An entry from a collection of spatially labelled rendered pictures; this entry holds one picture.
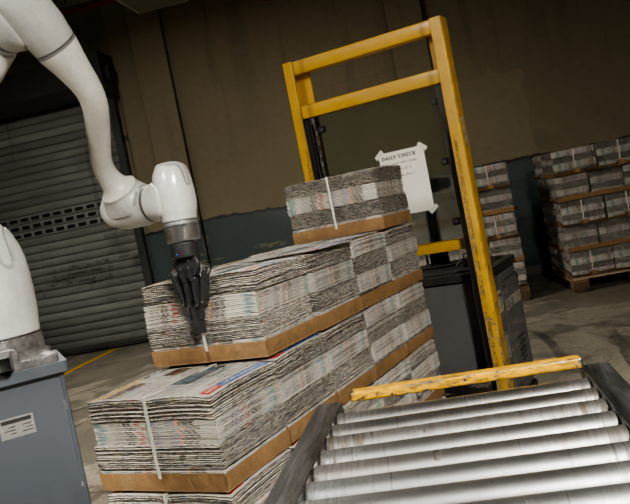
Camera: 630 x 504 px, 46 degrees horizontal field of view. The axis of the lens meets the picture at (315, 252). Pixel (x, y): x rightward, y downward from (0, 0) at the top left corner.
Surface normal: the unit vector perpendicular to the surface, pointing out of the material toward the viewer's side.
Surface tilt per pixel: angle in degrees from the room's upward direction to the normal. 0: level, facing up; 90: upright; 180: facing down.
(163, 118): 90
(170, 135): 90
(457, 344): 90
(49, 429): 90
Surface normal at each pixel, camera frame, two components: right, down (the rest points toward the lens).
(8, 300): 0.73, -0.11
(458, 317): -0.45, 0.14
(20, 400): 0.41, -0.04
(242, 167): -0.16, 0.08
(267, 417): 0.87, -0.14
